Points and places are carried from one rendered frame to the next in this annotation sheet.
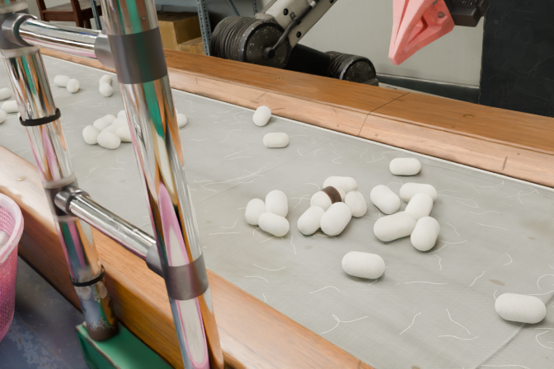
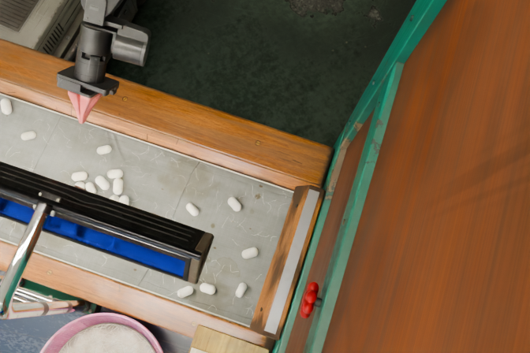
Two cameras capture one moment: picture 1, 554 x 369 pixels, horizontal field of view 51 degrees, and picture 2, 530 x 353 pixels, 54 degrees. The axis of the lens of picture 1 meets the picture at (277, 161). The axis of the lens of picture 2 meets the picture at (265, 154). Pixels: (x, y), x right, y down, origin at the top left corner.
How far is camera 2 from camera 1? 89 cm
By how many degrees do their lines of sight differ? 54
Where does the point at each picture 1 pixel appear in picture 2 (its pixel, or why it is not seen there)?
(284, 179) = (49, 170)
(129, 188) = not seen: outside the picture
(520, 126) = (150, 107)
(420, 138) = (105, 120)
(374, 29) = not seen: outside the picture
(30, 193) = not seen: outside the picture
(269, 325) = (87, 280)
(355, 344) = (114, 266)
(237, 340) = (80, 290)
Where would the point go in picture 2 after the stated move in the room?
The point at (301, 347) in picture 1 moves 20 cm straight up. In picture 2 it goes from (100, 285) to (67, 284)
